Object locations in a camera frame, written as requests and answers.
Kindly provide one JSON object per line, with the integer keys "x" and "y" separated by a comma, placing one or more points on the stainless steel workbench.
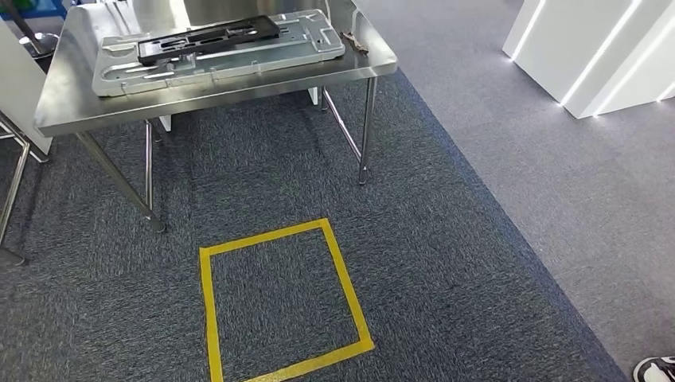
{"x": 211, "y": 103}

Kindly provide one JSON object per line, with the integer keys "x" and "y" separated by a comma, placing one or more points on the blue metal shelf rack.
{"x": 50, "y": 8}

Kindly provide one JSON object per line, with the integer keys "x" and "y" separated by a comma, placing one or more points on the black pole round base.
{"x": 39, "y": 42}

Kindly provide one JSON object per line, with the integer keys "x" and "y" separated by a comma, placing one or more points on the steel side table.
{"x": 18, "y": 174}

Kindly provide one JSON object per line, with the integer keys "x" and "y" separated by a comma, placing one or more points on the stamped grey metal panel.
{"x": 295, "y": 53}

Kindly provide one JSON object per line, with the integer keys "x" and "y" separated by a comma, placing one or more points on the white board panel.
{"x": 21, "y": 95}

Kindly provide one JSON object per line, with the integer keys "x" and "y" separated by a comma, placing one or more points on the black plastic plate frame part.
{"x": 211, "y": 39}

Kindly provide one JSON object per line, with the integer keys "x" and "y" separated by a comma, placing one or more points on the white display wall light strip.
{"x": 580, "y": 47}

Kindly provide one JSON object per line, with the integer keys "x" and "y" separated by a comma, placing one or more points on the person's black white shoe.
{"x": 656, "y": 370}

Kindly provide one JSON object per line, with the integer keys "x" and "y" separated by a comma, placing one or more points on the yellow floor tape square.
{"x": 208, "y": 295}

